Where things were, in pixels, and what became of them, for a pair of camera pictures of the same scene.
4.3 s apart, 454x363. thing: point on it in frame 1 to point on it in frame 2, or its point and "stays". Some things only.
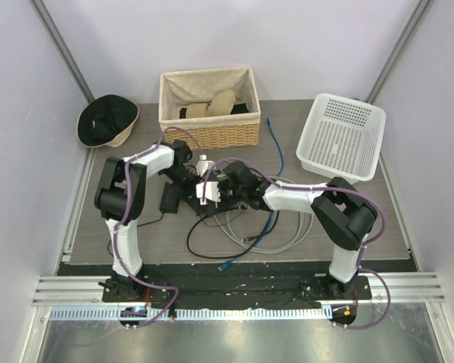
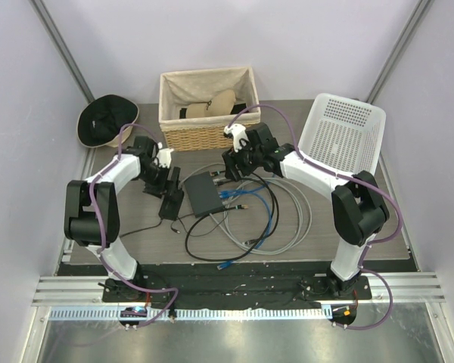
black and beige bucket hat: [107, 121] stays
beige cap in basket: [221, 103] stays
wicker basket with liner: [219, 107] stays
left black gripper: [191, 192] to [157, 190]
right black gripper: [222, 186] to [230, 162]
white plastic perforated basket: [342, 138] stays
